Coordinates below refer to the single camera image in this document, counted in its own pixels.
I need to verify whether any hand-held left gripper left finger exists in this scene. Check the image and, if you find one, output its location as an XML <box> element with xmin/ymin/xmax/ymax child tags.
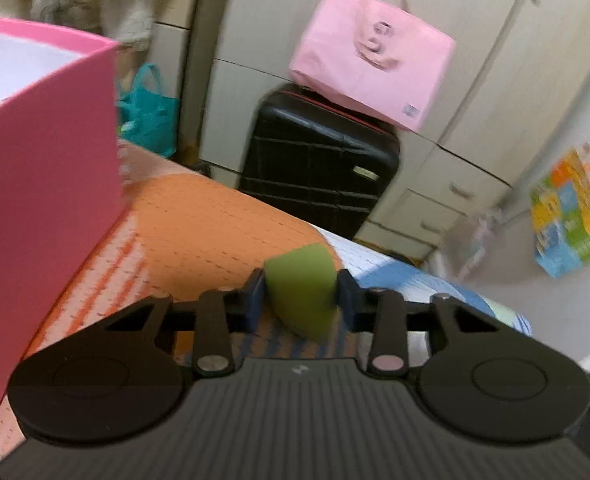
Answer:
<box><xmin>104</xmin><ymin>268</ymin><xmax>267</xmax><ymax>377</ymax></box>

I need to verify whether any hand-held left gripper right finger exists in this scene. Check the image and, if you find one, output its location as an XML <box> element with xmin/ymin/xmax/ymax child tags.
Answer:
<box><xmin>335</xmin><ymin>269</ymin><xmax>502</xmax><ymax>377</ymax></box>

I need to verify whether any green sponge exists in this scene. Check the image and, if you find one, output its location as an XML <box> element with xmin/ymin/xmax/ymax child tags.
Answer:
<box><xmin>264</xmin><ymin>242</ymin><xmax>341</xmax><ymax>341</ymax></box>

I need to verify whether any pink storage bin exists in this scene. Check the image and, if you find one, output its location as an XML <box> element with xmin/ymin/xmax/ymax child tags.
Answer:
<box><xmin>0</xmin><ymin>16</ymin><xmax>126</xmax><ymax>461</ymax></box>

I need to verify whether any patterned bed blanket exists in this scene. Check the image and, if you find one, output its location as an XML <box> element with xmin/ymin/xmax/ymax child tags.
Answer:
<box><xmin>0</xmin><ymin>140</ymin><xmax>533</xmax><ymax>466</ymax></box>

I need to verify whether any black suitcase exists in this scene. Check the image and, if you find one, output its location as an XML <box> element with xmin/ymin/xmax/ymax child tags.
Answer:
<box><xmin>238</xmin><ymin>83</ymin><xmax>401</xmax><ymax>241</ymax></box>

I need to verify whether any teal bag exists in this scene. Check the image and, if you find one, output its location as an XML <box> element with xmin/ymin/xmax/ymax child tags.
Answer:
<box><xmin>116</xmin><ymin>63</ymin><xmax>179</xmax><ymax>158</ymax></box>

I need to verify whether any beige drawer cabinet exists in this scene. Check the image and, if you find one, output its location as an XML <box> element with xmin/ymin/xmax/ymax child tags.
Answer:
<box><xmin>150</xmin><ymin>0</ymin><xmax>590</xmax><ymax>261</ymax></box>

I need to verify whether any colourful cardboard box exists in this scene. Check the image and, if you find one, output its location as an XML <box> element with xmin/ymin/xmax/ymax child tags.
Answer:
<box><xmin>530</xmin><ymin>144</ymin><xmax>590</xmax><ymax>279</ymax></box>

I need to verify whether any pink paper bag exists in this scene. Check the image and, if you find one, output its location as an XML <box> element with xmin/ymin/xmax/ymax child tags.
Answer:
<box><xmin>289</xmin><ymin>0</ymin><xmax>457</xmax><ymax>133</ymax></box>

